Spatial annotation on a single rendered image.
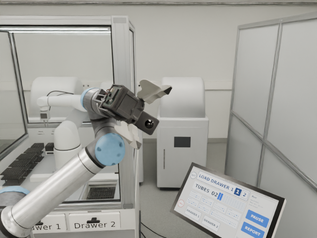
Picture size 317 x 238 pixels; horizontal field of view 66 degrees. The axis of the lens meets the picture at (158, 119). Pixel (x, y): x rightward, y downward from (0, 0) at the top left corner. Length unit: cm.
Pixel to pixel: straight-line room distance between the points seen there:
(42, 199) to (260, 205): 96
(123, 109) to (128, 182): 90
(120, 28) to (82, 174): 76
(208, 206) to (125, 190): 47
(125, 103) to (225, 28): 403
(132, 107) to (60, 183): 27
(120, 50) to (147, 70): 319
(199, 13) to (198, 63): 79
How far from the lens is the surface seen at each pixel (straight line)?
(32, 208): 73
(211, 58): 449
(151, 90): 56
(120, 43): 122
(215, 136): 485
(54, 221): 164
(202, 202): 140
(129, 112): 58
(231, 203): 135
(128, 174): 141
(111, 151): 62
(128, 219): 158
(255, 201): 132
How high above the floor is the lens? 188
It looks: 18 degrees down
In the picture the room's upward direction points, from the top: straight up
